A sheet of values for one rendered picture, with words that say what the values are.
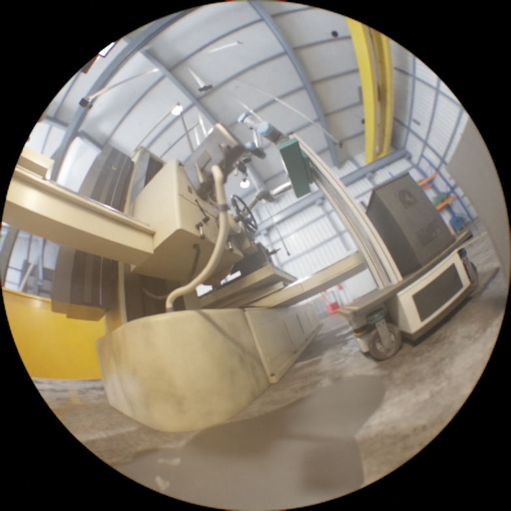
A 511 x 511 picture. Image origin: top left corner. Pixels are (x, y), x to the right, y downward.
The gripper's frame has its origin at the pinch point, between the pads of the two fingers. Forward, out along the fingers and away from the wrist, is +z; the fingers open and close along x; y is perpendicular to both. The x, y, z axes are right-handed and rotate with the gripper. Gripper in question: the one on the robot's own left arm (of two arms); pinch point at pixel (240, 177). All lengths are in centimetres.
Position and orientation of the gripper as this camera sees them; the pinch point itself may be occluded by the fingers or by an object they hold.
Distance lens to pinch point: 145.7
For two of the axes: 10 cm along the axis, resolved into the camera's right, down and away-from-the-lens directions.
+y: -9.0, 0.8, 4.4
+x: -4.4, -1.0, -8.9
